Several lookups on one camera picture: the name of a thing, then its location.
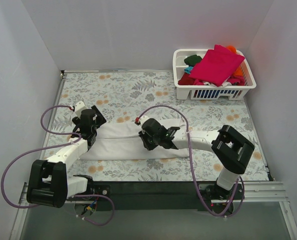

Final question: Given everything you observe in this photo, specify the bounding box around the white t shirt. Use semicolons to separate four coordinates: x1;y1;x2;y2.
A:
80;122;189;161

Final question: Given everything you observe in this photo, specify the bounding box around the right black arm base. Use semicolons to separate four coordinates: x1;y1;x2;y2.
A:
197;183;245;218

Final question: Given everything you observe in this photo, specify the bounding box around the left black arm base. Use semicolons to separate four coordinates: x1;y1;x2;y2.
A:
84;184;111;197

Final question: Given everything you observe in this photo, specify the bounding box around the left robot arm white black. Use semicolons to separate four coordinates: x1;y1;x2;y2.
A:
26;101;107;208

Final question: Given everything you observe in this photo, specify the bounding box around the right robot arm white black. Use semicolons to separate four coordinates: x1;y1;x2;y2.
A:
135;116;255;200

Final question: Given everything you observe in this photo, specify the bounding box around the floral patterned table mat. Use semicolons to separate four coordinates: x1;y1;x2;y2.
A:
41;71;269;181

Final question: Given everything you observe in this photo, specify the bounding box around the dark red t shirt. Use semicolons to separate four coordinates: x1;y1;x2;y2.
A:
178;72;195;86

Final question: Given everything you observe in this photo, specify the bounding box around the white plastic basket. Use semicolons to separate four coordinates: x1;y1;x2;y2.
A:
172;49;257;100

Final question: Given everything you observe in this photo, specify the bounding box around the teal t shirt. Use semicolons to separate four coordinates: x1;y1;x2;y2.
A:
184;66;194;75

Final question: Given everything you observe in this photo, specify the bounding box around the dark green t shirt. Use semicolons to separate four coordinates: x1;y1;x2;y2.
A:
184;54;203;67

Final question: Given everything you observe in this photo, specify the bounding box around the magenta folded t shirt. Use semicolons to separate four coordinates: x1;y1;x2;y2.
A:
189;44;237;87

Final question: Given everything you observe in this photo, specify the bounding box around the orange t shirt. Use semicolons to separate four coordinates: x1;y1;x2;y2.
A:
226;45;245;77

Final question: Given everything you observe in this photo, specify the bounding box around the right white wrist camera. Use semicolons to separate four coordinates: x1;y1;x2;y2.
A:
134;115;150;126

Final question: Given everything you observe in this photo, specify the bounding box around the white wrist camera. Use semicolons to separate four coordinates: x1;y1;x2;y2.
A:
134;115;150;126
71;101;87;118

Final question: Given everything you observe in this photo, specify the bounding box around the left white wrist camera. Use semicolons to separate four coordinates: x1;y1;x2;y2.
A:
71;101;87;118

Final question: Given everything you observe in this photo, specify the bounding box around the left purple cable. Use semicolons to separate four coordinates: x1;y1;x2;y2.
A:
0;104;116;227

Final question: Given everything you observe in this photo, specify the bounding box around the purple cable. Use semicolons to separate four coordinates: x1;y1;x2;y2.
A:
135;104;246;218
0;104;116;227

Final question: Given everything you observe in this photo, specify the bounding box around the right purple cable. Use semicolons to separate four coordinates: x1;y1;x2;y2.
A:
135;104;246;218

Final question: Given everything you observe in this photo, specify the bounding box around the aluminium frame rail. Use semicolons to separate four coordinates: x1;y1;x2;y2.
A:
18;182;289;205

